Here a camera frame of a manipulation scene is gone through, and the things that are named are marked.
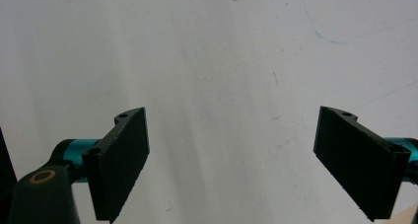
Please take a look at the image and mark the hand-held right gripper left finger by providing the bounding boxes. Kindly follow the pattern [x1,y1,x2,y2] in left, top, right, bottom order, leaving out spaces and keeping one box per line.
[81,107,151,224]

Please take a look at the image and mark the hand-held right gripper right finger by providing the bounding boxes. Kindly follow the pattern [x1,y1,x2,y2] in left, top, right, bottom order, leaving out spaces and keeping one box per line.
[313,106,412,223]

